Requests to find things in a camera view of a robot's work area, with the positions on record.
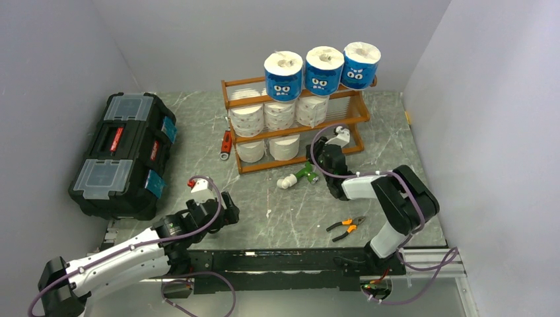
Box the white floral paper roll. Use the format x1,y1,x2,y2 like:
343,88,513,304
263,100,296,131
228,88,264,137
295,96,329,127

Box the plain white paper roll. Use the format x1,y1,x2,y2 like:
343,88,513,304
236,139,266,163

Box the blue paper roll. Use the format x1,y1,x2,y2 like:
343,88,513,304
340,42,381,90
263,51,304,102
304,46,345,96

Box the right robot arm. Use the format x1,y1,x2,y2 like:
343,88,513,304
306,137,440,274

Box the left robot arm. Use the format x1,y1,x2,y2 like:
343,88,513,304
38,192,240,316

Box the orange wooden shelf rack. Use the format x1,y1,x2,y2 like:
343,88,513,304
221,77,370,174

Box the green plastic pipe fitting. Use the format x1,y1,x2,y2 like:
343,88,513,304
295,162,319,184

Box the white plastic pipe fitting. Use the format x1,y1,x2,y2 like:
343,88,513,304
277,174,298,189

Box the black plastic toolbox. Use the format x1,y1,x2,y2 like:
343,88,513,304
68,92,177,221

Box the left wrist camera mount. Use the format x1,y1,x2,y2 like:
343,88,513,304
188,178,216,205

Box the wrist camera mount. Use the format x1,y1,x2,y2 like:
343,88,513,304
188,178,216,205
326,126,351,147

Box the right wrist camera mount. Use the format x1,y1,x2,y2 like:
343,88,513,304
326,126,351,147

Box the orange handled pliers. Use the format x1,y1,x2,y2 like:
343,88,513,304
325,215,367,243

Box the red handled wrench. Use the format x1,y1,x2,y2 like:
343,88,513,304
220,129,232,160

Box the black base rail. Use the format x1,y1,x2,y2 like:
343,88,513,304
163,247,405,291

